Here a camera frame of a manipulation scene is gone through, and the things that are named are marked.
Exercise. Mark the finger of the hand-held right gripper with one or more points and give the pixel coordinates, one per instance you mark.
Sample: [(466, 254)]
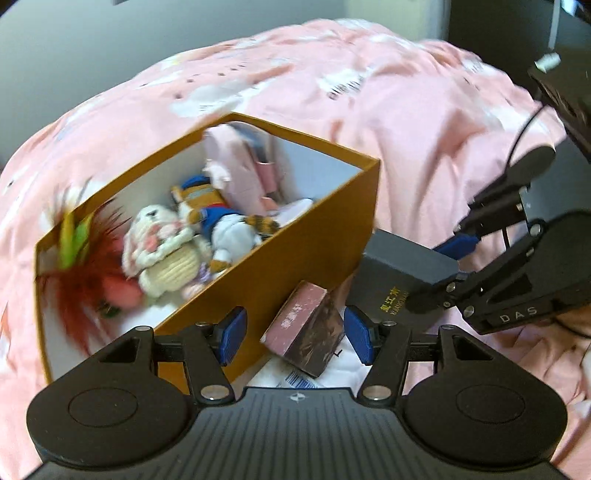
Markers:
[(461, 290), (459, 245)]

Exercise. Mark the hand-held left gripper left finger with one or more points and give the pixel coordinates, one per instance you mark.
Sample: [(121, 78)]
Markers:
[(233, 331)]

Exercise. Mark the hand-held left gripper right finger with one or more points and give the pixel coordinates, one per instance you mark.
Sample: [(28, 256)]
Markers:
[(358, 333)]

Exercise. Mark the small pink brown box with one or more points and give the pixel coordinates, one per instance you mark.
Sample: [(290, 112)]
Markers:
[(300, 318)]

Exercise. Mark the dark grey box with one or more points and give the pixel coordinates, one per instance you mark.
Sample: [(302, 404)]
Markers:
[(397, 267)]

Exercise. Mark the orange cardboard box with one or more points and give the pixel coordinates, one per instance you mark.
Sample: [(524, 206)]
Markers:
[(295, 258)]

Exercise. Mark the white knitted bunny doll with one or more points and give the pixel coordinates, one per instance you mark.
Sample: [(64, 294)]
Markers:
[(161, 249)]

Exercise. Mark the white pink striped packet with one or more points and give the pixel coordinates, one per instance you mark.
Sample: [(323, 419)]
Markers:
[(295, 208)]

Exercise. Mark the colourful feather toy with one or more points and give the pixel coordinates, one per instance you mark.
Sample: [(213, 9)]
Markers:
[(87, 277)]

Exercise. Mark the pink leather wallet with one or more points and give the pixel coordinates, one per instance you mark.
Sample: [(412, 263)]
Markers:
[(267, 175)]

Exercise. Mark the light pink pouch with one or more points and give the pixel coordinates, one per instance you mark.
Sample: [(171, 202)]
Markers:
[(235, 166)]

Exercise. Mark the pink printed blanket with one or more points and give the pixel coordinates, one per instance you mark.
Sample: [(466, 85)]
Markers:
[(415, 115)]

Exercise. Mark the dark furniture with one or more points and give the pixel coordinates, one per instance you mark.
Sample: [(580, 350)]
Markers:
[(572, 92)]

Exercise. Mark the small white object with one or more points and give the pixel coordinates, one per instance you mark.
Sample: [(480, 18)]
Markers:
[(548, 61)]

